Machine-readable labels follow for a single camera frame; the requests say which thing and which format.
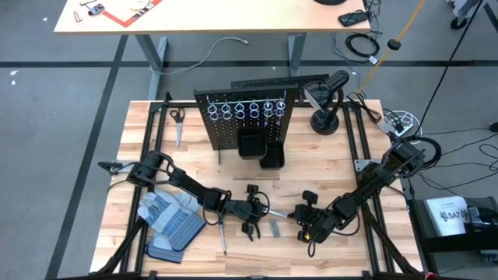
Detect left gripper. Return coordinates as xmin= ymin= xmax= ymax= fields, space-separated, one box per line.
xmin=229 ymin=196 xmax=273 ymax=226

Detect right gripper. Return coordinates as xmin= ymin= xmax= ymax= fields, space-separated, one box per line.
xmin=287 ymin=204 xmax=335 ymax=243

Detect grey black handled screwdriver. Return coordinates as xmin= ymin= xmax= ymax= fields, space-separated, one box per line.
xmin=216 ymin=215 xmax=229 ymax=257

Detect black metal pegboard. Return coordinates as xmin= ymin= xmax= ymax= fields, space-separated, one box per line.
xmin=193 ymin=87 xmax=300 ymax=152

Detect shallow black plastic bin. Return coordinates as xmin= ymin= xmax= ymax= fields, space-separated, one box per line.
xmin=258 ymin=140 xmax=286 ymax=171

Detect deep black plastic bin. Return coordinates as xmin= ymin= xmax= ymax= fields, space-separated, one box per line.
xmin=236 ymin=127 xmax=268 ymax=162

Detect black gooseneck desk lamp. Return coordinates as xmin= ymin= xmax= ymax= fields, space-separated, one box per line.
xmin=302 ymin=69 xmax=350 ymax=136

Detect blue striped work glove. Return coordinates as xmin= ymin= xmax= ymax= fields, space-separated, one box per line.
xmin=137 ymin=189 xmax=207 ymax=253
xmin=144 ymin=233 xmax=186 ymax=264

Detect white power strip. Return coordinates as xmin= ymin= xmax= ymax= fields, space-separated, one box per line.
xmin=377 ymin=118 xmax=414 ymax=138

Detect black perforated panel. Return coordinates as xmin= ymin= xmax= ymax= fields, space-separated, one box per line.
xmin=230 ymin=73 xmax=331 ymax=91

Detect white labelled box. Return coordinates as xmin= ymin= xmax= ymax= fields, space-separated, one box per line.
xmin=423 ymin=195 xmax=472 ymax=237

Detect black cabinet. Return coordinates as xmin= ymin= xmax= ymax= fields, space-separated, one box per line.
xmin=407 ymin=196 xmax=498 ymax=269

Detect light wood desk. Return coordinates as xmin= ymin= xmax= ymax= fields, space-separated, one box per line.
xmin=53 ymin=0 xmax=371 ymax=102

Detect black smartphone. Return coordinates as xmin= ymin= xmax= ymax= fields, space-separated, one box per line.
xmin=337 ymin=10 xmax=370 ymax=27

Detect white round object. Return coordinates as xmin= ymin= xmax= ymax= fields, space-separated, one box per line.
xmin=129 ymin=0 xmax=156 ymax=12

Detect red bordered white mat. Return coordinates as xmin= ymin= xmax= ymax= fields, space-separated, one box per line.
xmin=101 ymin=0 xmax=163 ymax=29

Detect grey wheeled stand leg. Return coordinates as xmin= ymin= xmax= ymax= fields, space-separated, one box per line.
xmin=445 ymin=0 xmax=486 ymax=31

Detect metal multi-ring tool holder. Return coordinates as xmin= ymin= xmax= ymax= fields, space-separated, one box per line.
xmin=205 ymin=99 xmax=288 ymax=122

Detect black handled scissors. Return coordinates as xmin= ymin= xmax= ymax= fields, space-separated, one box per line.
xmin=169 ymin=107 xmax=187 ymax=150

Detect black lamp cable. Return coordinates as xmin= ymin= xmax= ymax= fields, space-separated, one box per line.
xmin=345 ymin=91 xmax=383 ymax=124

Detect white coiled cable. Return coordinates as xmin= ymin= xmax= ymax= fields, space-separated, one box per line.
xmin=383 ymin=110 xmax=424 ymax=145

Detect thick black cable loop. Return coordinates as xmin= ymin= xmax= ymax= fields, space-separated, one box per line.
xmin=406 ymin=135 xmax=443 ymax=171

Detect thin black floor cable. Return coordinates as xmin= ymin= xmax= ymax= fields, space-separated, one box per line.
xmin=418 ymin=143 xmax=498 ymax=191
xmin=422 ymin=126 xmax=498 ymax=137

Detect grey floor cable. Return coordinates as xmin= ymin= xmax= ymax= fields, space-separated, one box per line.
xmin=149 ymin=37 xmax=250 ymax=75

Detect coiled black cable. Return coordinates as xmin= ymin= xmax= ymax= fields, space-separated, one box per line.
xmin=345 ymin=32 xmax=381 ymax=58

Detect long taut black cable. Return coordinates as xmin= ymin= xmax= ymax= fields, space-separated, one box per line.
xmin=414 ymin=0 xmax=486 ymax=137

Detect yellow cable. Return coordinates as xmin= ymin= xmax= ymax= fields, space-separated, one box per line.
xmin=356 ymin=0 xmax=428 ymax=94

